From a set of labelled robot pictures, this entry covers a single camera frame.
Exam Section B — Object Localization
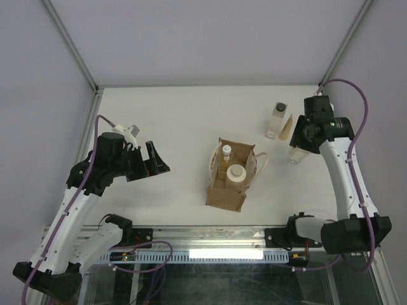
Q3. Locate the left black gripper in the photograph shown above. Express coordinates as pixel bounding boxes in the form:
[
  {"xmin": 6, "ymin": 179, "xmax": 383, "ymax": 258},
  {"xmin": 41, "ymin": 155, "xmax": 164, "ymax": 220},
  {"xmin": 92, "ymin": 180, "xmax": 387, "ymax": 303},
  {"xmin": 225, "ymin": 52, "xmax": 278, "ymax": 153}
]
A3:
[{"xmin": 111, "ymin": 141, "xmax": 169, "ymax": 181}]

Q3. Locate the clear square bottle front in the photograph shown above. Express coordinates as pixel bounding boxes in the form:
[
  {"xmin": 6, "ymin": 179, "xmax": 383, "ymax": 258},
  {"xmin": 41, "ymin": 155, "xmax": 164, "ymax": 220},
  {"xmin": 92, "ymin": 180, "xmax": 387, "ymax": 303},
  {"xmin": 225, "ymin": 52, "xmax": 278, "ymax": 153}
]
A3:
[{"xmin": 265, "ymin": 102, "xmax": 287, "ymax": 139}]

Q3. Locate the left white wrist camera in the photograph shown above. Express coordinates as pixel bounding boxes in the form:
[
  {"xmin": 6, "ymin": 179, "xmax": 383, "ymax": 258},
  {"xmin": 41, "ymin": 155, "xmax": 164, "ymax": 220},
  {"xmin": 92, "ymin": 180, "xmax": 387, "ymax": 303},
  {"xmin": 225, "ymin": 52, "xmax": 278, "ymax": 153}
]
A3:
[{"xmin": 112, "ymin": 125, "xmax": 140, "ymax": 147}]

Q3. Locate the white round cap bottle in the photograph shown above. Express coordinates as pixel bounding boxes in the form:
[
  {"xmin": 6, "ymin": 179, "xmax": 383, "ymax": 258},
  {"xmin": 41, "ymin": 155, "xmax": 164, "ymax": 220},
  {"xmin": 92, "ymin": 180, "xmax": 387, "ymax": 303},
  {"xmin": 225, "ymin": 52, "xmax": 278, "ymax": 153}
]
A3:
[{"xmin": 225, "ymin": 165, "xmax": 247, "ymax": 193}]

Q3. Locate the small circuit board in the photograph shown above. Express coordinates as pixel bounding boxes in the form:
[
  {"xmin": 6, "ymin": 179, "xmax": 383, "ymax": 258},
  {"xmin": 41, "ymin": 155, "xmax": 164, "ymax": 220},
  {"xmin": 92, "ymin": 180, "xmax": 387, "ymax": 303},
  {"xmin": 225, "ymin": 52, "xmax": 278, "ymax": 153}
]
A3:
[{"xmin": 109, "ymin": 252, "xmax": 139, "ymax": 262}]

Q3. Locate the clear square bottle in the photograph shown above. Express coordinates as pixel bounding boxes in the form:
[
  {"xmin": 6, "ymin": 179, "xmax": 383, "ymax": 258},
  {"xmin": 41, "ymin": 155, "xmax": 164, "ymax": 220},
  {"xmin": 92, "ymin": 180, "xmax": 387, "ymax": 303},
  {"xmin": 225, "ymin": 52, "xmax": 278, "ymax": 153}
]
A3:
[
  {"xmin": 287, "ymin": 147, "xmax": 310, "ymax": 165},
  {"xmin": 265, "ymin": 102, "xmax": 287, "ymax": 139}
]

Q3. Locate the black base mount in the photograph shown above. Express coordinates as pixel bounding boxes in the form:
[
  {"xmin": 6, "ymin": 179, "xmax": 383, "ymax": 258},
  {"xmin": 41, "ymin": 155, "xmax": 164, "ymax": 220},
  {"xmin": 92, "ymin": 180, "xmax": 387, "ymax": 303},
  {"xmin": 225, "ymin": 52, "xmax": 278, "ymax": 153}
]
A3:
[
  {"xmin": 129, "ymin": 227, "xmax": 153, "ymax": 248},
  {"xmin": 264, "ymin": 227, "xmax": 295, "ymax": 251}
]

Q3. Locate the beige squeeze tube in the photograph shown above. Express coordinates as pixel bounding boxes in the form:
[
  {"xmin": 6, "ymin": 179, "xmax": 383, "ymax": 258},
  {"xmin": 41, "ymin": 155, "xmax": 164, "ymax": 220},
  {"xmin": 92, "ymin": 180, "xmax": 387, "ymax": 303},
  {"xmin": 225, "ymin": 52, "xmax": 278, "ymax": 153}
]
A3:
[{"xmin": 279, "ymin": 114, "xmax": 293, "ymax": 142}]

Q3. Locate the burlap canvas tote bag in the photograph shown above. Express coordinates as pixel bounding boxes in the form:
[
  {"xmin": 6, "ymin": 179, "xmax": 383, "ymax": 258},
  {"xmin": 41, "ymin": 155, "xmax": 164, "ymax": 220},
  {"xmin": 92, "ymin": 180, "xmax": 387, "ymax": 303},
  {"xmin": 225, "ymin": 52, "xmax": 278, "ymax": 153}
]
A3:
[{"xmin": 206, "ymin": 138, "xmax": 269, "ymax": 212}]

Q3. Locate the aluminium frame post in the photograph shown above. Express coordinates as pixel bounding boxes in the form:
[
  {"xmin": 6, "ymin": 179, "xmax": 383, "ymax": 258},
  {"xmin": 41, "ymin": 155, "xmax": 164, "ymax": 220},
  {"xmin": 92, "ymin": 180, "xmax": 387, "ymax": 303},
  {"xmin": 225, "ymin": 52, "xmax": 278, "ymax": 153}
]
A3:
[
  {"xmin": 42, "ymin": 0, "xmax": 98, "ymax": 93},
  {"xmin": 318, "ymin": 0, "xmax": 376, "ymax": 87}
]

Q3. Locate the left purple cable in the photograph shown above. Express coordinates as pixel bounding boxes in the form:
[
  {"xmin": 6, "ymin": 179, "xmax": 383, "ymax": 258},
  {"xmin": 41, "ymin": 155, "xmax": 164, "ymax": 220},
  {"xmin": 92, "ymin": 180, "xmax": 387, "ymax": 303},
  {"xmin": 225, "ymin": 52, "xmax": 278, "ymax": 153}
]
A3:
[{"xmin": 20, "ymin": 114, "xmax": 117, "ymax": 304}]

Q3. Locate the aluminium mounting rail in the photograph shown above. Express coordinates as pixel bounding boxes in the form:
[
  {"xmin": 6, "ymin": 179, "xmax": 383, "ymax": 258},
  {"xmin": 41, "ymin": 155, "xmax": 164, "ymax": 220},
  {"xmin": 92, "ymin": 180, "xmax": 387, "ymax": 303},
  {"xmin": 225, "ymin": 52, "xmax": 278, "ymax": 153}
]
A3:
[{"xmin": 134, "ymin": 225, "xmax": 284, "ymax": 251}]

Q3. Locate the yellow liquid bottle white cap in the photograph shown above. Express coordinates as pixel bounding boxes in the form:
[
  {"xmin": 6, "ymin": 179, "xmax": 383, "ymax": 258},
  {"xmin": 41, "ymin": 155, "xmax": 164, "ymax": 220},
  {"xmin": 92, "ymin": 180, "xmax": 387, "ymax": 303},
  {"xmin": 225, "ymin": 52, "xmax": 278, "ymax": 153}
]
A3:
[{"xmin": 219, "ymin": 144, "xmax": 232, "ymax": 168}]

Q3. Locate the left aluminium frame post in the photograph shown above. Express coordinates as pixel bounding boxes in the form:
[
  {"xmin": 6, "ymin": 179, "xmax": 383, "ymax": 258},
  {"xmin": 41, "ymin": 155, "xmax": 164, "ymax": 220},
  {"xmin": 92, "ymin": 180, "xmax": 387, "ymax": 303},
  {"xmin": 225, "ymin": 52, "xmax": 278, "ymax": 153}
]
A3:
[{"xmin": 42, "ymin": 0, "xmax": 98, "ymax": 93}]

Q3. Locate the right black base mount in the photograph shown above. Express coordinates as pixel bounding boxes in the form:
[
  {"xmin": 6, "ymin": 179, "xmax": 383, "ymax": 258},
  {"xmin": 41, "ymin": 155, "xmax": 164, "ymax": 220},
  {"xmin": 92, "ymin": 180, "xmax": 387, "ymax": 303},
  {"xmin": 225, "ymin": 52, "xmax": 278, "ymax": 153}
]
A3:
[{"xmin": 264, "ymin": 227, "xmax": 295, "ymax": 251}]

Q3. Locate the slotted cable duct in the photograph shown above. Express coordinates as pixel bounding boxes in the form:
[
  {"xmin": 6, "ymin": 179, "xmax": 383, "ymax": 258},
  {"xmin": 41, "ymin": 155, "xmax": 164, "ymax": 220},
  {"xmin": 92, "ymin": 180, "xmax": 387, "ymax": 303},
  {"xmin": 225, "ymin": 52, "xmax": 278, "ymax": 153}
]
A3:
[{"xmin": 96, "ymin": 248, "xmax": 289, "ymax": 264}]

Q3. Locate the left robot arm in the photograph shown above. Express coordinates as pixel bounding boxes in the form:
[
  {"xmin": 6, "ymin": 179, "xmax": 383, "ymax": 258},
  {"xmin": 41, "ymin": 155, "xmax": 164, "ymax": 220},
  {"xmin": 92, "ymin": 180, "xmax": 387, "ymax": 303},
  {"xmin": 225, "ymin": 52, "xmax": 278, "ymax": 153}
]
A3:
[{"xmin": 13, "ymin": 132, "xmax": 170, "ymax": 302}]

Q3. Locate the right aluminium frame post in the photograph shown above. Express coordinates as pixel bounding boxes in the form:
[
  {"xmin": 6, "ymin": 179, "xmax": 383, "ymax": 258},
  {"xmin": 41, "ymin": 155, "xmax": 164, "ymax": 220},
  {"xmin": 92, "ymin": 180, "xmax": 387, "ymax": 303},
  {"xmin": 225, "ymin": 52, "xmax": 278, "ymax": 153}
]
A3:
[{"xmin": 318, "ymin": 0, "xmax": 376, "ymax": 87}]

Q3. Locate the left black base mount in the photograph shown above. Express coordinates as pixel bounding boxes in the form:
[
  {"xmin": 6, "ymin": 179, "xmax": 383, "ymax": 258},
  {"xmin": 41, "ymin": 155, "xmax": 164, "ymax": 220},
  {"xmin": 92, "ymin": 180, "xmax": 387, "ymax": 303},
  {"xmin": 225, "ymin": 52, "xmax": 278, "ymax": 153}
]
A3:
[{"xmin": 129, "ymin": 227, "xmax": 153, "ymax": 248}]

